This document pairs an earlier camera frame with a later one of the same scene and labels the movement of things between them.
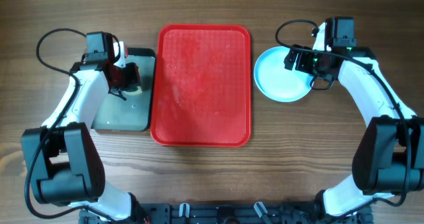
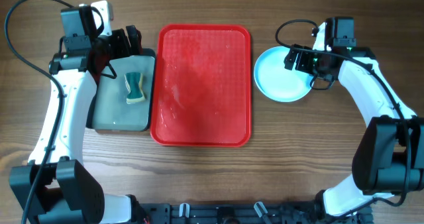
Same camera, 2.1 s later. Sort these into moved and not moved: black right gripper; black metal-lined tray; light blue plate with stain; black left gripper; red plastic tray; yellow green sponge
Moved: black left gripper; yellow green sponge
Not moved: light blue plate with stain; black right gripper; red plastic tray; black metal-lined tray
